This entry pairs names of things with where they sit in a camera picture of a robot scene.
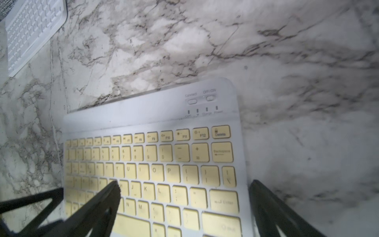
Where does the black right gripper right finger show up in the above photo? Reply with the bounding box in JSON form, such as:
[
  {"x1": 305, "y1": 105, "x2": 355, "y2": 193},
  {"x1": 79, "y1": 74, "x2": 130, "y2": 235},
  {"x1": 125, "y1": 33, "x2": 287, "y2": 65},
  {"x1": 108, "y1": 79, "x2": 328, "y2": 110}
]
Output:
[{"x1": 249, "y1": 180, "x2": 324, "y2": 237}]

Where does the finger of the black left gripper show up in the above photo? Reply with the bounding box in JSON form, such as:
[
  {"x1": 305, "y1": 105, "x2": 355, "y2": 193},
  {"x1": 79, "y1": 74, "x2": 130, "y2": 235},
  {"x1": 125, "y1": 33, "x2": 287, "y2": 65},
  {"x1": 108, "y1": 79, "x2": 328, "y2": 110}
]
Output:
[{"x1": 0, "y1": 187, "x2": 65, "y2": 237}]

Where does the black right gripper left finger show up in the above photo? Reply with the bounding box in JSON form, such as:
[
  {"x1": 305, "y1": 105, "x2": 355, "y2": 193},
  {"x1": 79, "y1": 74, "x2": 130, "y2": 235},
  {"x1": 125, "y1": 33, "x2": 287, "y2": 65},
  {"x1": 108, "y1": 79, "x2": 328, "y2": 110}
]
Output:
[{"x1": 44, "y1": 181, "x2": 120, "y2": 237}]

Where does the yellow key keyboard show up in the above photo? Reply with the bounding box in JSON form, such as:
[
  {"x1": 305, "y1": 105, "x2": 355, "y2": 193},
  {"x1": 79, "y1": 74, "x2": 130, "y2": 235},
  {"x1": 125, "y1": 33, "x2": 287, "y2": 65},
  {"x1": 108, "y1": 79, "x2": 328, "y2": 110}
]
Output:
[{"x1": 63, "y1": 78, "x2": 254, "y2": 237}]

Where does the white keyboard at back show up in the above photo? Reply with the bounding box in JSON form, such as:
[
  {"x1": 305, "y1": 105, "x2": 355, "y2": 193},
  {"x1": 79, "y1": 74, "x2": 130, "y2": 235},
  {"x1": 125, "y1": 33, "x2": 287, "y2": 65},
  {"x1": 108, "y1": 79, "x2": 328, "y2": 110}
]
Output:
[{"x1": 5, "y1": 0, "x2": 68, "y2": 77}]

